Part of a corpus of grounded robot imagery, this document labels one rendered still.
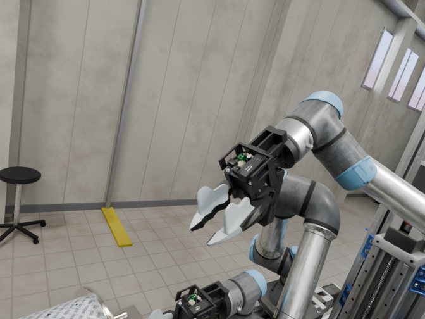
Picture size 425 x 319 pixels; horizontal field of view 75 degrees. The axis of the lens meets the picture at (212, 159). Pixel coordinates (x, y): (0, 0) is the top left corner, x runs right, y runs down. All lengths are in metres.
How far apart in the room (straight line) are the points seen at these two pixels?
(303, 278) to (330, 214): 0.19
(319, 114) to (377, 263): 0.72
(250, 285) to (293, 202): 0.26
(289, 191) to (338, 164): 0.30
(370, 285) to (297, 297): 0.42
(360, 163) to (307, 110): 0.14
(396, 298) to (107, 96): 2.61
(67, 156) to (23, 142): 0.38
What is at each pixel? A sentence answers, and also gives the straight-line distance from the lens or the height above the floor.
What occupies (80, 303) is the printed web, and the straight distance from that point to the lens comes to 0.39.
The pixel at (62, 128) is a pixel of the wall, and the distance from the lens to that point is 2.91.
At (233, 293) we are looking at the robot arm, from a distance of 0.71.
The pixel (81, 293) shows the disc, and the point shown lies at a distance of 0.42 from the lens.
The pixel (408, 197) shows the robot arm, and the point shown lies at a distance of 0.76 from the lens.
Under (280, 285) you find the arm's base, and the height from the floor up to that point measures 0.90.
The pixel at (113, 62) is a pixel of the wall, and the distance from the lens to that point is 2.89.
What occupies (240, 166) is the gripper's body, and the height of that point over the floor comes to 1.48.
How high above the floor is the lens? 1.58
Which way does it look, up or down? 15 degrees down
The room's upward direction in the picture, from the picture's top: 15 degrees clockwise
